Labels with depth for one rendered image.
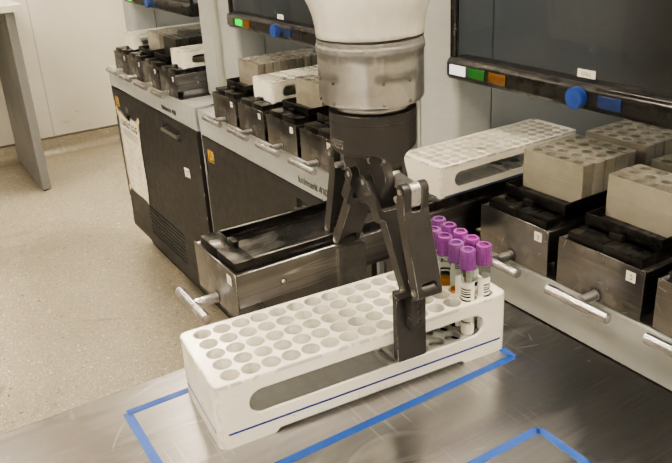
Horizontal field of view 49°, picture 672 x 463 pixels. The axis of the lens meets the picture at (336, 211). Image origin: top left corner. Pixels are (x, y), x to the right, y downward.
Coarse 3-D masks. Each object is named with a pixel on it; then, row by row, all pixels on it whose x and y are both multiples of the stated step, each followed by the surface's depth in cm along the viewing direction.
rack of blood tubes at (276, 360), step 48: (336, 288) 74; (384, 288) 74; (192, 336) 67; (240, 336) 67; (288, 336) 66; (336, 336) 66; (384, 336) 66; (432, 336) 72; (480, 336) 72; (192, 384) 67; (240, 384) 60; (288, 384) 69; (336, 384) 65; (384, 384) 68; (240, 432) 62
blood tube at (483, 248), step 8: (480, 248) 69; (488, 248) 69; (480, 256) 69; (488, 256) 69; (480, 264) 69; (488, 264) 69; (480, 272) 70; (488, 272) 70; (480, 280) 70; (488, 280) 70; (480, 288) 71; (488, 288) 71; (480, 296) 71; (480, 320) 72
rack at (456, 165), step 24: (528, 120) 131; (432, 144) 121; (456, 144) 121; (480, 144) 121; (504, 144) 119; (528, 144) 119; (408, 168) 117; (432, 168) 112; (456, 168) 112; (480, 168) 126; (504, 168) 124; (432, 192) 113; (456, 192) 114
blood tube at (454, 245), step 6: (450, 240) 70; (456, 240) 70; (450, 246) 70; (456, 246) 69; (462, 246) 70; (450, 252) 70; (456, 252) 70; (450, 258) 70; (456, 258) 70; (450, 264) 71; (456, 264) 70; (450, 270) 71; (456, 270) 71; (450, 276) 71; (456, 276) 71; (450, 282) 72; (456, 282) 71; (450, 288) 72; (456, 288) 71; (450, 324) 74; (456, 324) 73; (450, 336) 74
